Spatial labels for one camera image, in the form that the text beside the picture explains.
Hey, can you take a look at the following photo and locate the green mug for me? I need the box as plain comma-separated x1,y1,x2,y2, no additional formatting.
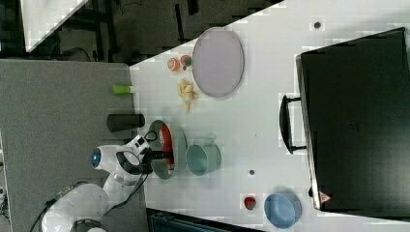
186,138,221,176

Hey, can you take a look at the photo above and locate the green oval strainer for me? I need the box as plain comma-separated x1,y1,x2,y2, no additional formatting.
149,120,187,180

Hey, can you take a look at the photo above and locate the peeled banana toy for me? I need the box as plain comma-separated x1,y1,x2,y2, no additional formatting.
177,79,199,113

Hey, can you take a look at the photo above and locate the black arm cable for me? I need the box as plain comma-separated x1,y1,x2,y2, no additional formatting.
28,170,149,232

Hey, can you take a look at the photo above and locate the black cylinder upper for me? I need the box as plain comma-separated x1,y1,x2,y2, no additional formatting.
106,114,145,132

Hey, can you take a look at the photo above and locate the purple round plate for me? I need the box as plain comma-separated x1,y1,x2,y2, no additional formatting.
192,27,245,98

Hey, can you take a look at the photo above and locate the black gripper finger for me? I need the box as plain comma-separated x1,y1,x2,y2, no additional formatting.
151,151,174,160

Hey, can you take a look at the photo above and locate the black toaster oven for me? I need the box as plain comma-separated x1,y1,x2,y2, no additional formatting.
295,27,410,221

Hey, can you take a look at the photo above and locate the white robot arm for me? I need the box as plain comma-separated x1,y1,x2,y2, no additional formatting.
40,134,173,232

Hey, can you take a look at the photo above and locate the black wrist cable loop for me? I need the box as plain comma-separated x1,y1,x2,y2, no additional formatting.
143,130,159,143

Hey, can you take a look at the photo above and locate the red strawberry toy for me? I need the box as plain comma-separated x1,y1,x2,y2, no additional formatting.
180,55,192,71

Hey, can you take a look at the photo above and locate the orange slice toy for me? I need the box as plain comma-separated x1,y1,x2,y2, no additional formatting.
167,58,181,72

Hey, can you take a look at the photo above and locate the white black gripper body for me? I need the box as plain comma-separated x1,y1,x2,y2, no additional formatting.
130,135,152,173

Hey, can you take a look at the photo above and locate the green marker object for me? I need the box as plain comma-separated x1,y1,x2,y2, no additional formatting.
112,85,132,95

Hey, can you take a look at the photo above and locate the red ketchup bottle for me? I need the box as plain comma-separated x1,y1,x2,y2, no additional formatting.
160,124,174,174

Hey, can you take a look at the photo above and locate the blue bowl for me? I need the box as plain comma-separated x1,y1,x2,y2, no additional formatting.
264,192,302,229

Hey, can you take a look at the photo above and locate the small red pepper toy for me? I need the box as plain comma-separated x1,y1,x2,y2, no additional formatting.
244,196,256,211

